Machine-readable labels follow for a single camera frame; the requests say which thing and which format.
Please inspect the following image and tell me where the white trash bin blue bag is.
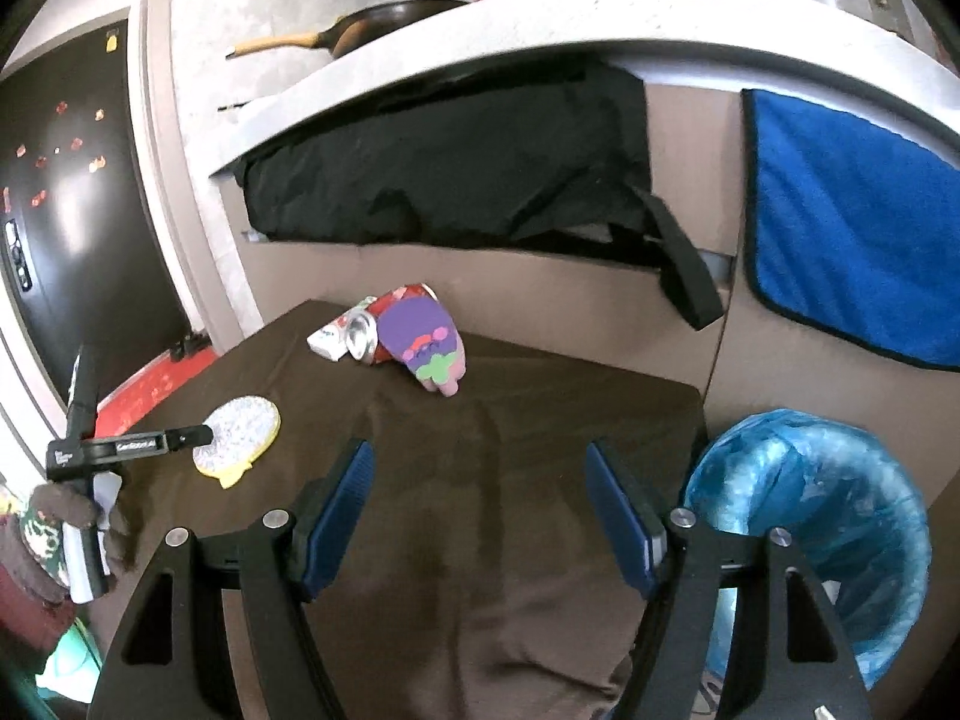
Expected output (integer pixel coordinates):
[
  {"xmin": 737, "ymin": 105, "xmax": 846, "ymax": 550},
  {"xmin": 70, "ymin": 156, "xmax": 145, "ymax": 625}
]
[{"xmin": 683, "ymin": 408, "xmax": 932, "ymax": 689}]

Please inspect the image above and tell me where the white kitchen countertop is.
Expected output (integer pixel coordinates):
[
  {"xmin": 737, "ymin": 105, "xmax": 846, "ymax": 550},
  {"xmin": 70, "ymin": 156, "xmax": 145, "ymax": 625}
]
[{"xmin": 202, "ymin": 0, "xmax": 958, "ymax": 174}]

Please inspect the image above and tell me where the gloved left hand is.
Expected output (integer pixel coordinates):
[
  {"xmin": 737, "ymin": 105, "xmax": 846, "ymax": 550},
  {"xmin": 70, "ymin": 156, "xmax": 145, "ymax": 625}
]
[{"xmin": 29, "ymin": 483, "xmax": 135, "ymax": 574}]

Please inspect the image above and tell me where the red floor mat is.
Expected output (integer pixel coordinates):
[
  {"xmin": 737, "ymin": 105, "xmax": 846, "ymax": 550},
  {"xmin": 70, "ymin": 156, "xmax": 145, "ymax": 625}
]
[{"xmin": 94, "ymin": 346, "xmax": 218, "ymax": 437}]

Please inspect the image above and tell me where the round silver yellow sponge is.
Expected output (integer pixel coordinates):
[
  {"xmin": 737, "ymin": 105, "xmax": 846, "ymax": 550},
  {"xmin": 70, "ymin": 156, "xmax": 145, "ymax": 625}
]
[{"xmin": 192, "ymin": 395, "xmax": 281, "ymax": 489}]

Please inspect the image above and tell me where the black refrigerator door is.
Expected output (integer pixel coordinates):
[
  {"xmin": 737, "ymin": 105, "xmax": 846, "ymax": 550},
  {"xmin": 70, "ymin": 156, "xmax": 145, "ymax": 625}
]
[{"xmin": 2, "ymin": 21, "xmax": 190, "ymax": 395}]

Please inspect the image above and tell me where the white tissue packet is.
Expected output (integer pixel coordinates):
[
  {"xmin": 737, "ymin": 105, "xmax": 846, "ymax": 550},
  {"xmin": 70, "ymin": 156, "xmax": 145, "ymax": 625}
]
[{"xmin": 306, "ymin": 296, "xmax": 376, "ymax": 362}]

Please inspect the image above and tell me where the red soda can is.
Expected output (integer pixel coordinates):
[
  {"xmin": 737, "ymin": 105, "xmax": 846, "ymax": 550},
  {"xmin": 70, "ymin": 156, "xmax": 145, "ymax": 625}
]
[{"xmin": 343, "ymin": 283, "xmax": 438, "ymax": 366}]

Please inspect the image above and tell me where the brown table cloth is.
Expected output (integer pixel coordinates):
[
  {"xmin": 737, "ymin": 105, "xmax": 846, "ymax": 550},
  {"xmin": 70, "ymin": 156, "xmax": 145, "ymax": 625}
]
[{"xmin": 119, "ymin": 301, "xmax": 703, "ymax": 718}]

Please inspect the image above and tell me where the purple pink sponge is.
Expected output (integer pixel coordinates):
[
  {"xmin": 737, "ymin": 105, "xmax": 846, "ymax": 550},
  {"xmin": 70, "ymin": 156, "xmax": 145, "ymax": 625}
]
[{"xmin": 384, "ymin": 298, "xmax": 466, "ymax": 397}]

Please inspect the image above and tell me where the blue towel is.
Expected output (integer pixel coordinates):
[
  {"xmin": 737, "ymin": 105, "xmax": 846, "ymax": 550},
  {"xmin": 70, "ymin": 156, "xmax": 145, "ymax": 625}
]
[{"xmin": 742, "ymin": 89, "xmax": 958, "ymax": 371}]

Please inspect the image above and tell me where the black hanging cloth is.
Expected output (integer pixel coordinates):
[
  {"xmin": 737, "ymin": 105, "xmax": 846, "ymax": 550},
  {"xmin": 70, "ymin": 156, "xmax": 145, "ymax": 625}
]
[{"xmin": 231, "ymin": 60, "xmax": 724, "ymax": 330}]

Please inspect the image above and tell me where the black wok wooden handle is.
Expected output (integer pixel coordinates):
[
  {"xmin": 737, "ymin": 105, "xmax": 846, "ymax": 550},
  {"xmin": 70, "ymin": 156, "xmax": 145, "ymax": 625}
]
[{"xmin": 226, "ymin": 0, "xmax": 467, "ymax": 60}]

